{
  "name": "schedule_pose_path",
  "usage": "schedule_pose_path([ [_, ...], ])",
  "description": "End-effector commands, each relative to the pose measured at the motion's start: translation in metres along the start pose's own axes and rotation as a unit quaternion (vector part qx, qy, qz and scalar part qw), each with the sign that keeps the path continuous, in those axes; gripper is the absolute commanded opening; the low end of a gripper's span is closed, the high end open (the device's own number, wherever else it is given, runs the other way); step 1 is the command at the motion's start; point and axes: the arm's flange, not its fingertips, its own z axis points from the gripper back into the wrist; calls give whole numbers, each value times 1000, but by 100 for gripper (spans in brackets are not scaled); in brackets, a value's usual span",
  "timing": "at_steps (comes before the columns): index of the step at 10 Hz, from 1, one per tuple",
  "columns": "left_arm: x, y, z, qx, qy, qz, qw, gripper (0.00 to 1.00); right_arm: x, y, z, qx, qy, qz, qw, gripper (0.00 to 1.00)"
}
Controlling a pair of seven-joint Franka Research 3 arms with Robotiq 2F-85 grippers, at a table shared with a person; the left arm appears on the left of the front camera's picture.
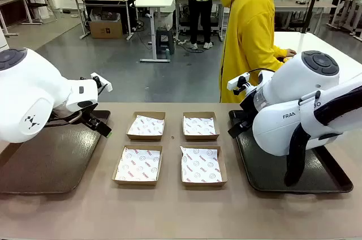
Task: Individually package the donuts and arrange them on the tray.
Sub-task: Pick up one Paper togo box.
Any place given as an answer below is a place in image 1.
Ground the white printed paper liner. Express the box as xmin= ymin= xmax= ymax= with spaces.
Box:
xmin=180 ymin=146 xmax=223 ymax=183
xmin=114 ymin=147 xmax=162 ymax=182
xmin=128 ymin=114 xmax=165 ymax=136
xmin=183 ymin=115 xmax=217 ymax=136

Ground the kraft paper food box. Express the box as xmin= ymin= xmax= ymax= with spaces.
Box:
xmin=111 ymin=144 xmax=164 ymax=187
xmin=179 ymin=145 xmax=229 ymax=187
xmin=126 ymin=111 xmax=166 ymax=142
xmin=182 ymin=112 xmax=221 ymax=142

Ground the black plastic tray with handles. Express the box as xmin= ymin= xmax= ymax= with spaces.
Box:
xmin=228 ymin=109 xmax=354 ymax=194

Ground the large white table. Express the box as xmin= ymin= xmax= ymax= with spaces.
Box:
xmin=273 ymin=31 xmax=362 ymax=83

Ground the brown plastic tray with handles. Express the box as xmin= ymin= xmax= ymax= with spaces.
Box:
xmin=0 ymin=109 xmax=111 ymax=195

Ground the black cable sleeve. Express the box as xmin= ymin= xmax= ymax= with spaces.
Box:
xmin=283 ymin=84 xmax=362 ymax=187

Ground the white standing desk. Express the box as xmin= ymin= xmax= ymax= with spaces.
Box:
xmin=134 ymin=0 xmax=176 ymax=63

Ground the person's right forearm yellow sleeve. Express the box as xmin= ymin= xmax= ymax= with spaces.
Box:
xmin=271 ymin=44 xmax=288 ymax=60

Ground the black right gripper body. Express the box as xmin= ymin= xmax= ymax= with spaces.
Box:
xmin=239 ymin=92 xmax=257 ymax=128

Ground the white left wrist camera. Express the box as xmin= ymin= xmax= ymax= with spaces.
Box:
xmin=90 ymin=72 xmax=113 ymax=94

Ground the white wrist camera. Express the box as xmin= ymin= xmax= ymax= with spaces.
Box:
xmin=227 ymin=72 xmax=251 ymax=95
xmin=90 ymin=72 xmax=113 ymax=94

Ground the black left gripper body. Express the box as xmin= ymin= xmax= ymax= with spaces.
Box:
xmin=80 ymin=109 xmax=104 ymax=132

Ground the black plastic stool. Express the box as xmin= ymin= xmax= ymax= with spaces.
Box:
xmin=155 ymin=28 xmax=175 ymax=55

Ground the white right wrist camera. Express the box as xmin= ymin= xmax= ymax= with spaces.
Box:
xmin=227 ymin=72 xmax=251 ymax=95

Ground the person in yellow hoodie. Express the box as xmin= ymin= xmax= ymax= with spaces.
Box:
xmin=219 ymin=0 xmax=297 ymax=104

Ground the brown cardboard box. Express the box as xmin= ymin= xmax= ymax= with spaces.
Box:
xmin=89 ymin=19 xmax=124 ymax=39

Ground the person in floral shirt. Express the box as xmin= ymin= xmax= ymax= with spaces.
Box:
xmin=183 ymin=0 xmax=221 ymax=51

